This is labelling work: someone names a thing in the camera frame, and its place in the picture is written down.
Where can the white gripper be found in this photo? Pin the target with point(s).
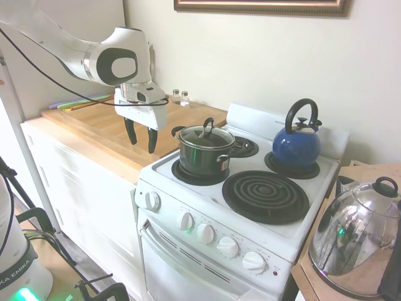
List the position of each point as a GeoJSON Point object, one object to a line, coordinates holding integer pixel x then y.
{"type": "Point", "coordinates": [147, 116]}

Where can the glass pot lid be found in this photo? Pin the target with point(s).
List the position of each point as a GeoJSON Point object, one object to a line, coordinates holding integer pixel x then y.
{"type": "Point", "coordinates": [203, 136]}

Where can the black cooking pot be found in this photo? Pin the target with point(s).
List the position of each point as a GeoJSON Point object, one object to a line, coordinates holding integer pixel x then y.
{"type": "Point", "coordinates": [203, 160]}

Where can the wooden butcher block board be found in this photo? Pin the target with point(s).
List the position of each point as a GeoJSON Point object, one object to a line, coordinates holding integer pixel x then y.
{"type": "Point", "coordinates": [103, 125]}

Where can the glass shaker steel cap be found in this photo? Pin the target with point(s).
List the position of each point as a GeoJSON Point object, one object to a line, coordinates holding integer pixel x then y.
{"type": "Point", "coordinates": [185, 98]}
{"type": "Point", "coordinates": [176, 95]}

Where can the white stove knob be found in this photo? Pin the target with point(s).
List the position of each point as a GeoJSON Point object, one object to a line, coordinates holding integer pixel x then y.
{"type": "Point", "coordinates": [152, 200]}
{"type": "Point", "coordinates": [228, 247]}
{"type": "Point", "coordinates": [253, 262]}
{"type": "Point", "coordinates": [185, 221]}
{"type": "Point", "coordinates": [205, 234]}

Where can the green knife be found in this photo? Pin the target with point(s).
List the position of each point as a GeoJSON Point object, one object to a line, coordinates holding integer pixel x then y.
{"type": "Point", "coordinates": [81, 103]}

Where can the orange knife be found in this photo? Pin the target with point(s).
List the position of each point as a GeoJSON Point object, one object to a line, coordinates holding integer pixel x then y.
{"type": "Point", "coordinates": [78, 106]}

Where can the small coil burner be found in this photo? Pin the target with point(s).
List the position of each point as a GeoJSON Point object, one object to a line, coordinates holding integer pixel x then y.
{"type": "Point", "coordinates": [293, 172]}
{"type": "Point", "coordinates": [200, 179]}
{"type": "Point", "coordinates": [247, 146]}

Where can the colourful flat utensils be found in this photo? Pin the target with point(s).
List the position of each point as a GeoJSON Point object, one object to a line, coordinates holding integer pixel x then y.
{"type": "Point", "coordinates": [75, 102]}

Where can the white kitchen cabinet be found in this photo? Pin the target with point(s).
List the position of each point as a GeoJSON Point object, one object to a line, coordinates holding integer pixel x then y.
{"type": "Point", "coordinates": [87, 200]}

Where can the large coil burner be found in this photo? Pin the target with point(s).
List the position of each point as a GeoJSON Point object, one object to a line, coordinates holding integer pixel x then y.
{"type": "Point", "coordinates": [266, 197]}

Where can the white electric stove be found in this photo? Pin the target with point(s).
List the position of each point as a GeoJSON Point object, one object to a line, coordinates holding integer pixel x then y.
{"type": "Point", "coordinates": [194, 269]}

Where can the blue enamel kettle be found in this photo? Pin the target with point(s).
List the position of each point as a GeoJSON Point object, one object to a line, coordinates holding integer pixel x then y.
{"type": "Point", "coordinates": [296, 147]}

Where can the wooden side table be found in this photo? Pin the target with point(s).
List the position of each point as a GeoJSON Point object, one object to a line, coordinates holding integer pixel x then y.
{"type": "Point", "coordinates": [351, 171]}

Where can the shiny steel kettle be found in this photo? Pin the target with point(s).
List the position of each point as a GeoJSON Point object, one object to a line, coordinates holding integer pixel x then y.
{"type": "Point", "coordinates": [354, 238]}

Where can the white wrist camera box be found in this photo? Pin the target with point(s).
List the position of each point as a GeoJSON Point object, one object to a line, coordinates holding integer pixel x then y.
{"type": "Point", "coordinates": [150, 93]}

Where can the gold picture frame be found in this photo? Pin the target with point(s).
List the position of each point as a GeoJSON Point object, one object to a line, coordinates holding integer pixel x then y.
{"type": "Point", "coordinates": [260, 7]}

